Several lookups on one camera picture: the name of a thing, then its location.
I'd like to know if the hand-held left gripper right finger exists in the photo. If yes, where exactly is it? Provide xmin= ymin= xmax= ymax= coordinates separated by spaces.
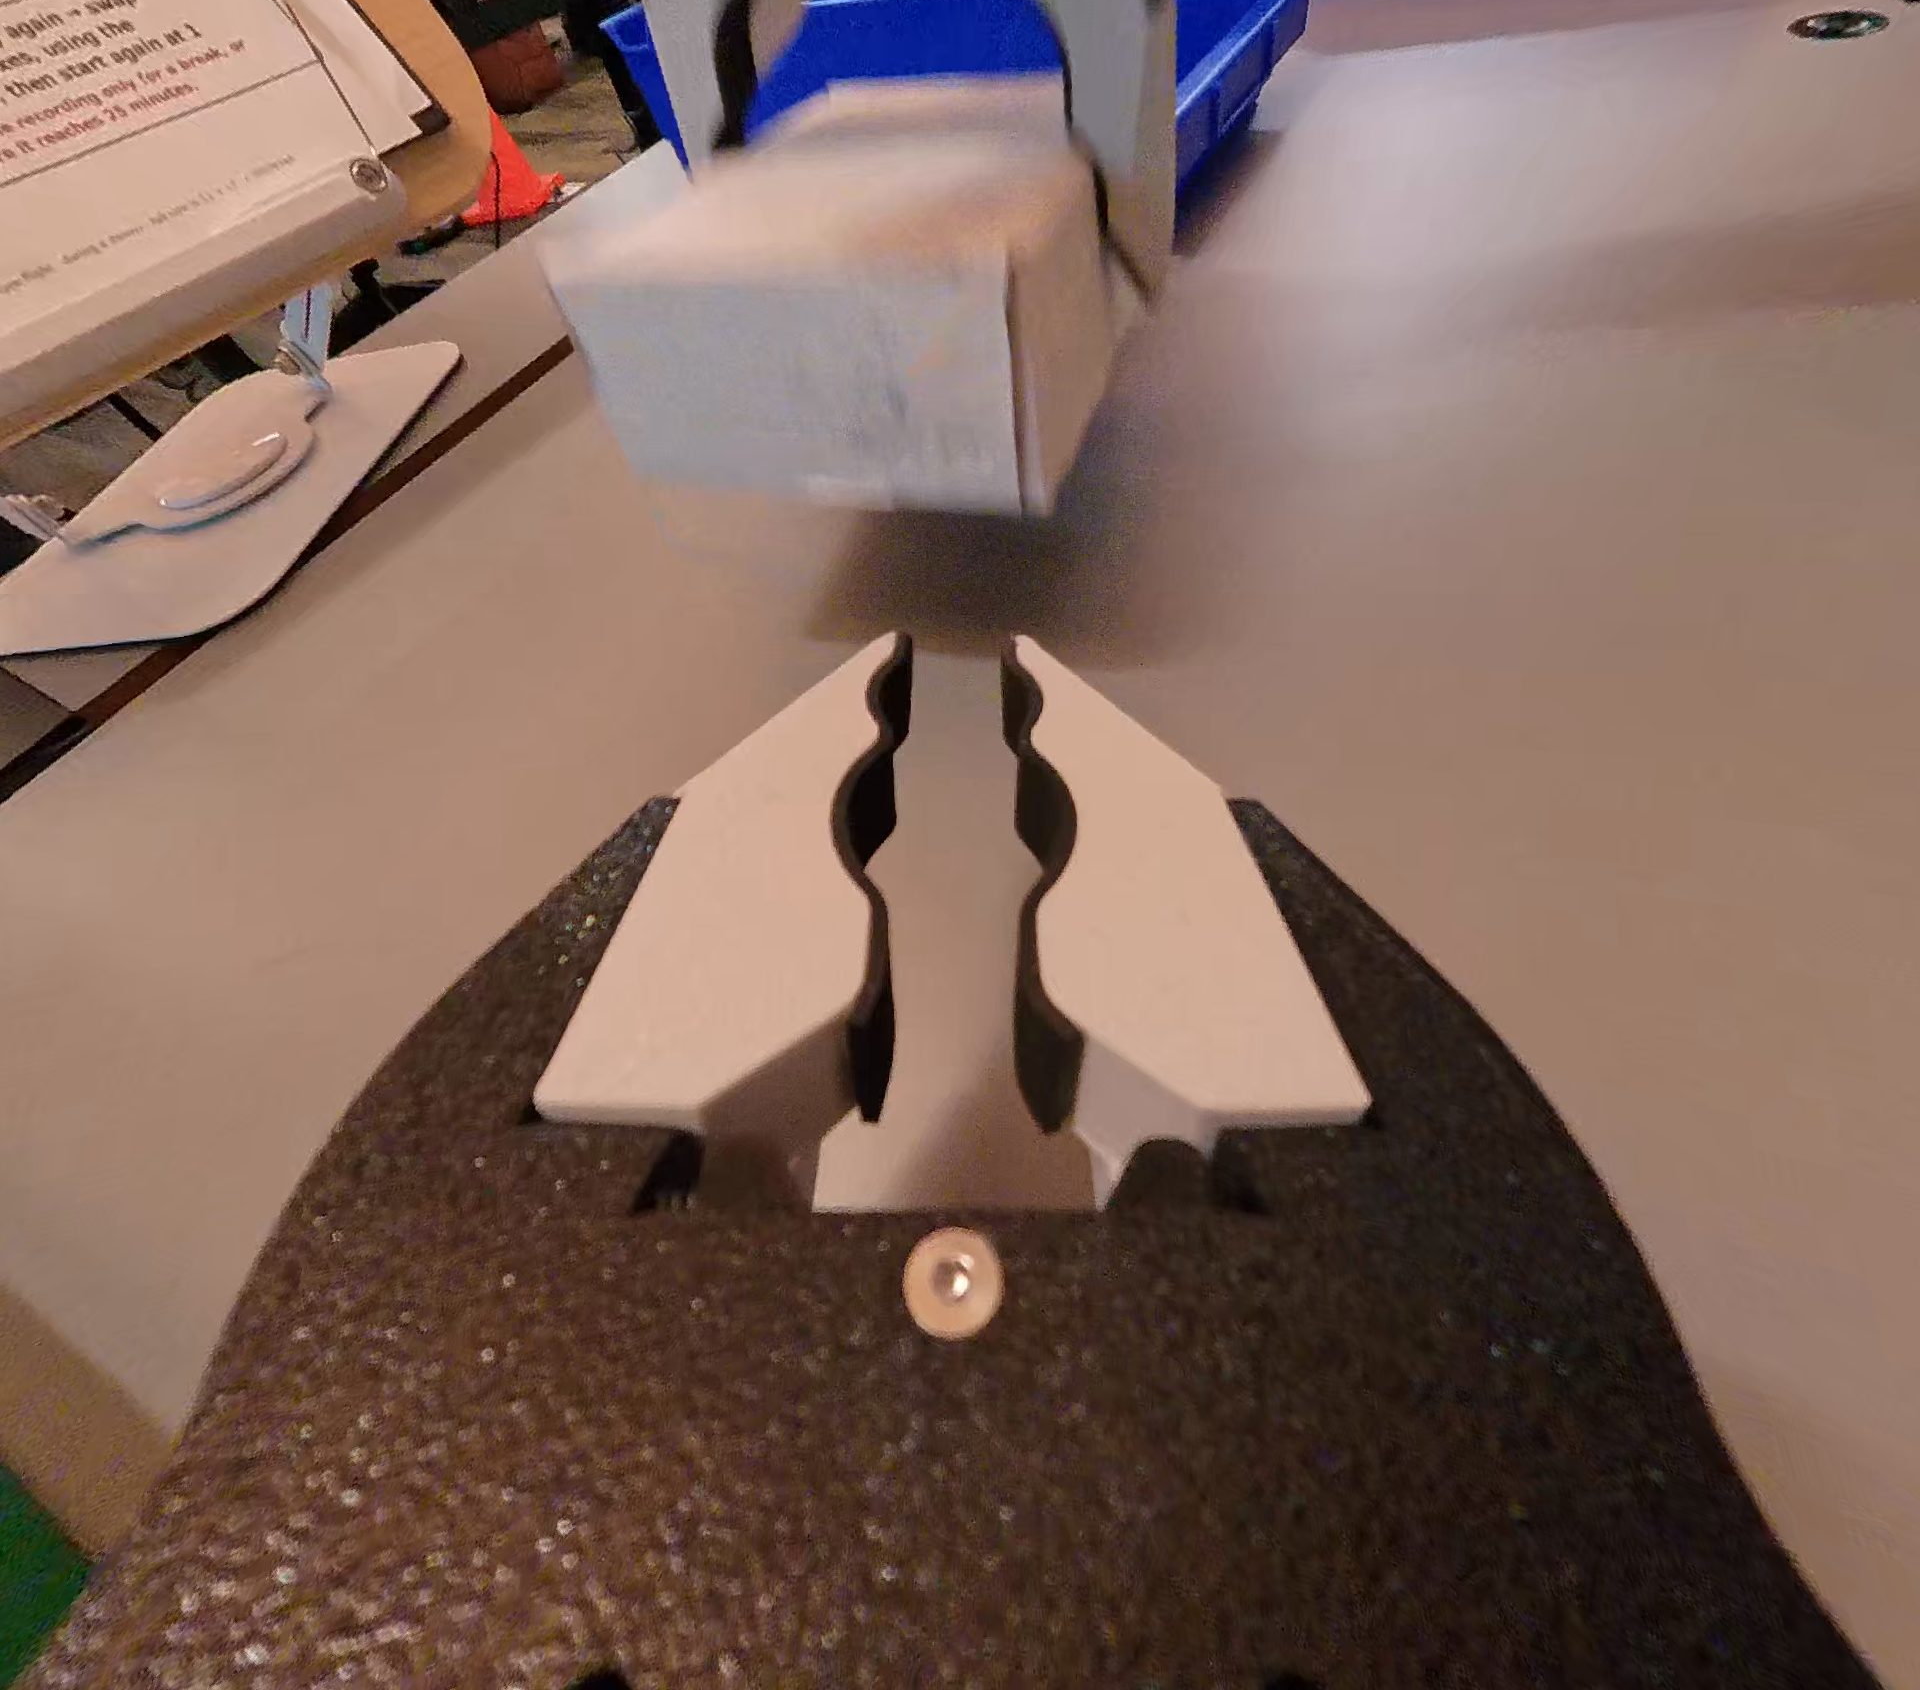
xmin=997 ymin=630 xmax=1375 ymax=1218

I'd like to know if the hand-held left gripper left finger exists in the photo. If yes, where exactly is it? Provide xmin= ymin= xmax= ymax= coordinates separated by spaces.
xmin=530 ymin=630 xmax=920 ymax=1218

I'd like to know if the blue plastic bin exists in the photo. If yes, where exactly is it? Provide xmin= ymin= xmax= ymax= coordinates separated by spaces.
xmin=601 ymin=0 xmax=1313 ymax=208

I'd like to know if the white cardboard mailer box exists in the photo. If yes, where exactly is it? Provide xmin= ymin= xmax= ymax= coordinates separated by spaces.
xmin=536 ymin=79 xmax=1119 ymax=520

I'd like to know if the grey desk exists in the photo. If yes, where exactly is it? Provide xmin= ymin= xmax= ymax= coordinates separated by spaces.
xmin=0 ymin=0 xmax=1920 ymax=1690
xmin=0 ymin=217 xmax=578 ymax=808

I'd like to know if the orange traffic cone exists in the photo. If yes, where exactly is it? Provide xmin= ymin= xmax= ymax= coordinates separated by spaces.
xmin=464 ymin=112 xmax=562 ymax=230

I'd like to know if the metal page clip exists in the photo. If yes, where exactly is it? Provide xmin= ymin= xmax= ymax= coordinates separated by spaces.
xmin=204 ymin=0 xmax=390 ymax=196

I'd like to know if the printed instruction sheet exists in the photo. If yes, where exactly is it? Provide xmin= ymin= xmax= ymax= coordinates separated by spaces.
xmin=0 ymin=0 xmax=440 ymax=370

